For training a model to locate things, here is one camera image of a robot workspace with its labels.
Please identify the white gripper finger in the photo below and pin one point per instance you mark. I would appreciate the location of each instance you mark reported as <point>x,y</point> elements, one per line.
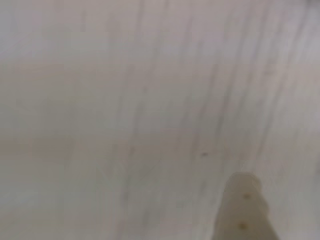
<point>240,212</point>

